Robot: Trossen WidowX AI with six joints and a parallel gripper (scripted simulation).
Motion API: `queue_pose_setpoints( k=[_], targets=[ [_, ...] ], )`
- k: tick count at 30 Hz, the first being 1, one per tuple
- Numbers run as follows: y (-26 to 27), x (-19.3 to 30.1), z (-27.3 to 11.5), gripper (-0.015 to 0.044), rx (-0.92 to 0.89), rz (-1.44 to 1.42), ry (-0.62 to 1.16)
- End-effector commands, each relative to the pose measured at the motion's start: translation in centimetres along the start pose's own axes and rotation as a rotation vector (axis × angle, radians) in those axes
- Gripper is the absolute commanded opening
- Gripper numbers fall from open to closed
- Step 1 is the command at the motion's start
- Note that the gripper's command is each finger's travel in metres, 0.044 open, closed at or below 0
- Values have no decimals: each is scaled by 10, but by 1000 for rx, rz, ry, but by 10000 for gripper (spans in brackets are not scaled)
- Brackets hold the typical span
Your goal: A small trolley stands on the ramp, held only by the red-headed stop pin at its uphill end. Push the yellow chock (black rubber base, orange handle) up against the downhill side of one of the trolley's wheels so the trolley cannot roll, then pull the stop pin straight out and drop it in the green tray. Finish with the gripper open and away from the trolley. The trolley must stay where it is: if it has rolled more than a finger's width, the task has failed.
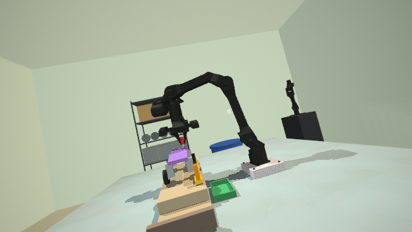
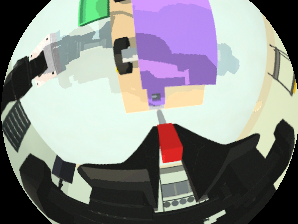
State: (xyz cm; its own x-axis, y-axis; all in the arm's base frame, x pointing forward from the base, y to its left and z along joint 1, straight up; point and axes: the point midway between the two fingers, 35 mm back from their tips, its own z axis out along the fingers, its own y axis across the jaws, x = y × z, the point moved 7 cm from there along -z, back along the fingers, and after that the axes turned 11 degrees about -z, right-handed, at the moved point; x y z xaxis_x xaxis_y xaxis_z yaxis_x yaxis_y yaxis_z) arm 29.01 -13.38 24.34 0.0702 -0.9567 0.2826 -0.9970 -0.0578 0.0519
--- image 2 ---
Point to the green tray floor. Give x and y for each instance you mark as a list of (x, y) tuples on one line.
[(92, 9)]

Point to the green tray rim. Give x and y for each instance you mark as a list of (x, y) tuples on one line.
[(107, 14)]

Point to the red-headed pin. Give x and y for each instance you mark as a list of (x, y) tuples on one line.
[(170, 144)]

